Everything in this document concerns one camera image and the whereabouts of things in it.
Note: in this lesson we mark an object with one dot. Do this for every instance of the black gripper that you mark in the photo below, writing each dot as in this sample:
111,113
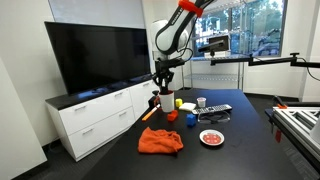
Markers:
165,72

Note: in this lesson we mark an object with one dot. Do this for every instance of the white cup with red inside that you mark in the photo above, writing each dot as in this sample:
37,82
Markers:
166,103

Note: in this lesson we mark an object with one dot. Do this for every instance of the yellow pentagon block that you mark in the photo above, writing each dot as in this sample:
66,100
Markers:
179,103

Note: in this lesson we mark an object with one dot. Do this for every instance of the white notepad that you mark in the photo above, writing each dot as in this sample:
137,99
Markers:
187,107

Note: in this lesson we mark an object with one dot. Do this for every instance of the orange and white stick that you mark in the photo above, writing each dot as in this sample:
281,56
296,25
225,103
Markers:
149,114

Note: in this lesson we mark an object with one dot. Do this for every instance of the orange plastic block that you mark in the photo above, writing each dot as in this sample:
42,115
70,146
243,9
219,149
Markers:
172,116

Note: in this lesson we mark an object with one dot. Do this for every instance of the white coffee pod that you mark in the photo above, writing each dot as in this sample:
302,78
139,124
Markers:
201,102

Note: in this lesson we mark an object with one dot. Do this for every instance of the blue star block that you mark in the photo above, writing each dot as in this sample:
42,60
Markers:
191,120

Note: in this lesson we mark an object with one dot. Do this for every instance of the grey remote control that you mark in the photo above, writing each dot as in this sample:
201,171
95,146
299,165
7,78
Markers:
213,109

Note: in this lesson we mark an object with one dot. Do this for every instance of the orange cloth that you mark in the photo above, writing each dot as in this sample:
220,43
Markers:
160,141

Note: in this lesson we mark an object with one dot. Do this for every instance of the black glasses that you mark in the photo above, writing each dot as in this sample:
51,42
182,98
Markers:
213,118

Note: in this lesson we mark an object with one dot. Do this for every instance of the large black television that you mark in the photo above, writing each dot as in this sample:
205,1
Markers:
100,56

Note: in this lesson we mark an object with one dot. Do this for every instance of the white cabinet with black top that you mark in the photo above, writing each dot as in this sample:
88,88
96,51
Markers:
96,110

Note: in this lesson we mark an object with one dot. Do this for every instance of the small red and white plate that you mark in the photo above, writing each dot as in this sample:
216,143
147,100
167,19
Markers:
211,138

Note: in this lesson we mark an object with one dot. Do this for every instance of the black and orange clamp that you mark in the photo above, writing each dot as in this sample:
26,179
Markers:
281,106

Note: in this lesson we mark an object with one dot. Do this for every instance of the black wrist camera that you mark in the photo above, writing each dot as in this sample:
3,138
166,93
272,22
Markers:
171,63

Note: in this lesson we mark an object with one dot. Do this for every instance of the black knob mount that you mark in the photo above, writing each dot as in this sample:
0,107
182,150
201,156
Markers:
151,101

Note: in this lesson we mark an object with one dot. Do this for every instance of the black stereo camera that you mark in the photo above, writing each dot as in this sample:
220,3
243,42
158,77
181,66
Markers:
213,46

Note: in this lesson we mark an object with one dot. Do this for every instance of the red frame clip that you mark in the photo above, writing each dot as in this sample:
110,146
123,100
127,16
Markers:
278,136

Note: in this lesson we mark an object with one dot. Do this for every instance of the aluminium rail frame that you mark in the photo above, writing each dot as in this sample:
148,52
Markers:
293,120

